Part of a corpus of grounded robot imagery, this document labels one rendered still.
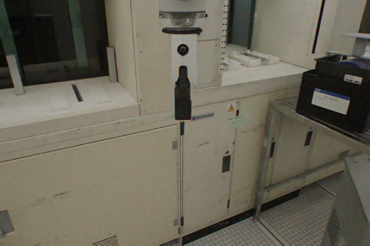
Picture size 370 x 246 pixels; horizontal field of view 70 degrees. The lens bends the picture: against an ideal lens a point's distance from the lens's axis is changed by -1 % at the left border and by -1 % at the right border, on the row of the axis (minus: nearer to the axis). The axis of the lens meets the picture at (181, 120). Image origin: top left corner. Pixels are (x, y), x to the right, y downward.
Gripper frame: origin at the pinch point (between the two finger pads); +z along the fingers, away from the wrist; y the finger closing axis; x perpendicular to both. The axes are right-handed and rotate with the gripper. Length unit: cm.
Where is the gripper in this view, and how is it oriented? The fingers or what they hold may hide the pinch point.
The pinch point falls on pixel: (182, 105)
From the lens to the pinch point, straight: 56.3
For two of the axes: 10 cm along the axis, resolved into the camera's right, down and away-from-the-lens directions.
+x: -10.0, 0.1, -0.2
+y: -0.3, -4.3, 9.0
